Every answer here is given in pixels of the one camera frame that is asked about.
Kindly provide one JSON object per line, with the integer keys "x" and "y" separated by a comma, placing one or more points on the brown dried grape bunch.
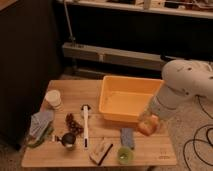
{"x": 72, "y": 125}

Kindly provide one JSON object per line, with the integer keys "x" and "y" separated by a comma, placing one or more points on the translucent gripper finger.
{"x": 144, "y": 116}
{"x": 156, "y": 124}

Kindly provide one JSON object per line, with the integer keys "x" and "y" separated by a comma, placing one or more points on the cluttered wooden shelf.
{"x": 152, "y": 6}

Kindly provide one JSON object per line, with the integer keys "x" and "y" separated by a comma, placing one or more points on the white long-handled brush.
{"x": 85, "y": 114}

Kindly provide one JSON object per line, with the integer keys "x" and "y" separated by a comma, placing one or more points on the dark metal measuring cup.
{"x": 67, "y": 140}

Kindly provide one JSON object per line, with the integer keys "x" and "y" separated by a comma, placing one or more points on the wooden block with black edge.
{"x": 100, "y": 151}

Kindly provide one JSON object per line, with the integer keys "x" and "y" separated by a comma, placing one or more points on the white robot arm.
{"x": 182, "y": 80}

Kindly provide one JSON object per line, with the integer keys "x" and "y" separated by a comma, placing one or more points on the yellow plastic bin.
{"x": 124, "y": 98}

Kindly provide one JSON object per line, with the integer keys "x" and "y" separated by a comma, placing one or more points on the white paper cup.
{"x": 53, "y": 97}

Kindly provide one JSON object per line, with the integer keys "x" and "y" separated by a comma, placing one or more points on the blue sponge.
{"x": 127, "y": 138}

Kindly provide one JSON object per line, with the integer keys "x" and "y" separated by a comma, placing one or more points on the grey vertical pole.
{"x": 71, "y": 37}

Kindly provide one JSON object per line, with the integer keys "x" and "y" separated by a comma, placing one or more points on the green vegetable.
{"x": 47, "y": 132}

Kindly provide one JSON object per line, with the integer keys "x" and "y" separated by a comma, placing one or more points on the red orange apple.
{"x": 146, "y": 129}

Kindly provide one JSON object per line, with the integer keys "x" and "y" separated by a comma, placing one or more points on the black handle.
{"x": 167, "y": 58}

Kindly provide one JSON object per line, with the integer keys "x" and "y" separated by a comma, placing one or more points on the grey metal beam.
{"x": 113, "y": 56}

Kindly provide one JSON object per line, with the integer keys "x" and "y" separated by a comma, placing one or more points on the blue grey folded cloth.
{"x": 39, "y": 122}

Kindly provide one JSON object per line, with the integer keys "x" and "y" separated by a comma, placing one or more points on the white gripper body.
{"x": 165, "y": 102}

